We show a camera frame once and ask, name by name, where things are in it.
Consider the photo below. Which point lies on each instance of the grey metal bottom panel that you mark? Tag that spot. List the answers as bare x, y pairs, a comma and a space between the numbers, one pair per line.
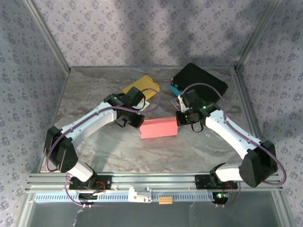
154, 215

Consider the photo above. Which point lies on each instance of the aluminium corner post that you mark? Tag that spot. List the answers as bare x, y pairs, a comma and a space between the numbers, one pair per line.
257, 35
48, 35

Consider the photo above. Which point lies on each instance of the yellow paper box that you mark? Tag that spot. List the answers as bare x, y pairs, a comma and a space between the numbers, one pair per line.
144, 86

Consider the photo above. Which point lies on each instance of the aluminium back rail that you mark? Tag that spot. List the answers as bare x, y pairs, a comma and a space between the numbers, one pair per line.
142, 68

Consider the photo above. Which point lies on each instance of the aluminium left corner post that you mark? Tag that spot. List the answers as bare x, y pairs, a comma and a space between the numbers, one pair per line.
48, 35

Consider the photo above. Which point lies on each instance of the white connector block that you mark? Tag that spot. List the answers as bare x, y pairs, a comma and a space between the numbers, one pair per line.
139, 196

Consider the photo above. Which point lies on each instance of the black hard case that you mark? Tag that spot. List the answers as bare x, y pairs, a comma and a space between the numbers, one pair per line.
201, 80

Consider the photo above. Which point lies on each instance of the light blue tube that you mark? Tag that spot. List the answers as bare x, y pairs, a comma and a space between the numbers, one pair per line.
174, 89

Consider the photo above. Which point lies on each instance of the orange terminal block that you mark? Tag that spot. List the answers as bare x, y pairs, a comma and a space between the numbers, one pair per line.
165, 201

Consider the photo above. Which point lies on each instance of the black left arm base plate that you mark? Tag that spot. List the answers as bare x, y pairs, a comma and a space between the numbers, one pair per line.
107, 183

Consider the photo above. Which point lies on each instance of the pink paper box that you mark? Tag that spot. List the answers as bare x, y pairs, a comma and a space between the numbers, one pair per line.
158, 128

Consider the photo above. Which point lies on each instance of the aluminium left side rail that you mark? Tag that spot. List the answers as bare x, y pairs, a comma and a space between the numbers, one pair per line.
55, 111

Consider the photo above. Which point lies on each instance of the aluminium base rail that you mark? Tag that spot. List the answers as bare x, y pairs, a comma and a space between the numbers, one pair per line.
154, 179

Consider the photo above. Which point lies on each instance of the small purple card box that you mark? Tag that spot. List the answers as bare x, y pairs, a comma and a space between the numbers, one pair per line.
175, 102

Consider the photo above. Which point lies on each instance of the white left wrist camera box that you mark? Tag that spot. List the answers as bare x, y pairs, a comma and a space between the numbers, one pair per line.
143, 105

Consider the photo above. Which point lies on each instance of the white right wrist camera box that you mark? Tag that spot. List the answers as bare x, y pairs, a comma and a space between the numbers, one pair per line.
182, 104

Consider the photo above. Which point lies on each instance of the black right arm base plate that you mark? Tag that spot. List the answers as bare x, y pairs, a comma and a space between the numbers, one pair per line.
201, 182

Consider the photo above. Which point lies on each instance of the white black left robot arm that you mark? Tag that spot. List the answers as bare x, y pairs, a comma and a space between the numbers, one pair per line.
90, 120

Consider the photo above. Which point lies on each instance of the aluminium right corner post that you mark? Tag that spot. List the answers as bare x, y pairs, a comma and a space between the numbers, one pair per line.
257, 35

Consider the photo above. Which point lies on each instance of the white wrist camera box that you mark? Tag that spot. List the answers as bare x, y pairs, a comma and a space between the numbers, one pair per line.
182, 104
143, 105

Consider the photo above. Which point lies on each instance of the aluminium right side rail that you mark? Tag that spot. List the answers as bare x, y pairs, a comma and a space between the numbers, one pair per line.
247, 99

